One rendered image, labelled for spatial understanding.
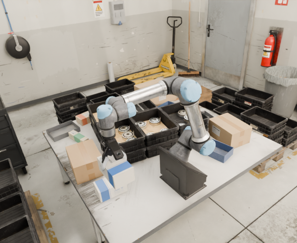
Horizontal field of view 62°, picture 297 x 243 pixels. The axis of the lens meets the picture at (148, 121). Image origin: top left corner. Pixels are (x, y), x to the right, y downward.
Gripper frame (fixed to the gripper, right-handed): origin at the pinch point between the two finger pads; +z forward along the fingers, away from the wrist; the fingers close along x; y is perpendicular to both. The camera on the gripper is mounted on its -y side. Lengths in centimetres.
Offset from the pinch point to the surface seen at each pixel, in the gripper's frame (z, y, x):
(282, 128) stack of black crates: 62, 12, -202
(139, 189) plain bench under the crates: 41.4, 13.9, -20.6
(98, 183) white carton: 32.3, 27.6, 2.9
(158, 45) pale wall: 52, 382, -307
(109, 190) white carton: 33.7, 18.5, -0.8
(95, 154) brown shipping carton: 25, 50, -6
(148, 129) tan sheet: 28, 57, -59
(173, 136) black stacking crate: 27, 33, -68
